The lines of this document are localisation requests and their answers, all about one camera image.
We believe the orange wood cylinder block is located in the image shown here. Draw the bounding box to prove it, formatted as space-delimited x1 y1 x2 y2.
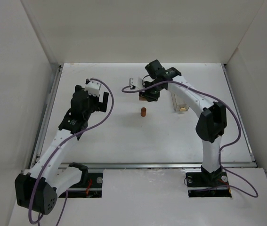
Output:
140 107 147 117

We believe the front aluminium rail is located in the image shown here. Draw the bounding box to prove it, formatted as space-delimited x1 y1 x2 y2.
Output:
33 161 258 170

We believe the light engraved wood block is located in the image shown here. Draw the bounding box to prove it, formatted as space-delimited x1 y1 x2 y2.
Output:
138 96 147 101

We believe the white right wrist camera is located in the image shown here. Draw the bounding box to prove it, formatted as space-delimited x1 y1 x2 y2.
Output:
129 77 142 90

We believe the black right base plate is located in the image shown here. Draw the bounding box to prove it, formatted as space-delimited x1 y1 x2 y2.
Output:
185 171 232 198

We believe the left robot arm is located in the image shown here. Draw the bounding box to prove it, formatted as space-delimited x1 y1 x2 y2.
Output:
15 80 109 215

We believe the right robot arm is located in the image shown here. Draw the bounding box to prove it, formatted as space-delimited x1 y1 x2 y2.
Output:
139 60 227 188

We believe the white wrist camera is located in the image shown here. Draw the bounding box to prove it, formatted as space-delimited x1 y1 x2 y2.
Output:
84 79 101 97
129 77 142 90

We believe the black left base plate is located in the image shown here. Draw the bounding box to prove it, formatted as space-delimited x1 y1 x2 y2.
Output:
67 172 103 198

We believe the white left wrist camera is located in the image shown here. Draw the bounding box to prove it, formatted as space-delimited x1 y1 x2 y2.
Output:
84 79 101 97

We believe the clear plastic box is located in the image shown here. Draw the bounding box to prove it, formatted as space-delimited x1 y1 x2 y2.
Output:
171 93 189 112

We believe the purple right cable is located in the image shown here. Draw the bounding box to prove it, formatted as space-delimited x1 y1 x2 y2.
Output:
121 80 259 198

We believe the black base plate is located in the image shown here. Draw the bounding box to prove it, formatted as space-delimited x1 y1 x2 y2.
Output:
67 172 103 198
185 171 232 198

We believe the aluminium table edge rail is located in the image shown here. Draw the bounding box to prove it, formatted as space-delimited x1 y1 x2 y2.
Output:
221 64 257 167

